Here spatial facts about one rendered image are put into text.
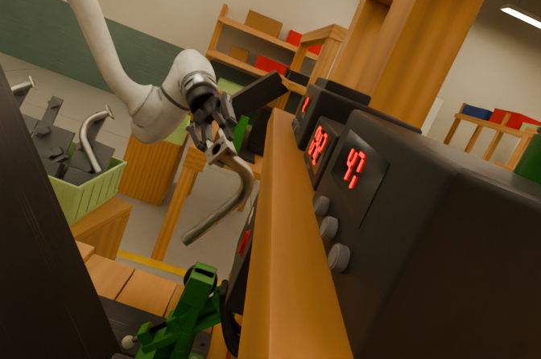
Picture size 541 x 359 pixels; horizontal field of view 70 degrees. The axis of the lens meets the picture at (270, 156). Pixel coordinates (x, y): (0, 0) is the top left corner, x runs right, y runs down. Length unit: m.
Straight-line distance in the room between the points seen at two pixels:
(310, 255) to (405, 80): 0.44
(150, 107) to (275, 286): 0.93
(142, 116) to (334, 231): 0.91
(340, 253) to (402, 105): 0.46
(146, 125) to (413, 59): 0.71
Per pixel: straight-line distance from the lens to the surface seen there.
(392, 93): 0.61
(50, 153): 1.83
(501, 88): 8.96
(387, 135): 0.19
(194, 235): 0.92
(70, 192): 1.58
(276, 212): 0.24
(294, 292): 0.17
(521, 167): 0.30
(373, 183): 0.18
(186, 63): 1.04
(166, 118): 1.07
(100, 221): 1.73
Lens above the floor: 1.62
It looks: 13 degrees down
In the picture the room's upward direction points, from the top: 22 degrees clockwise
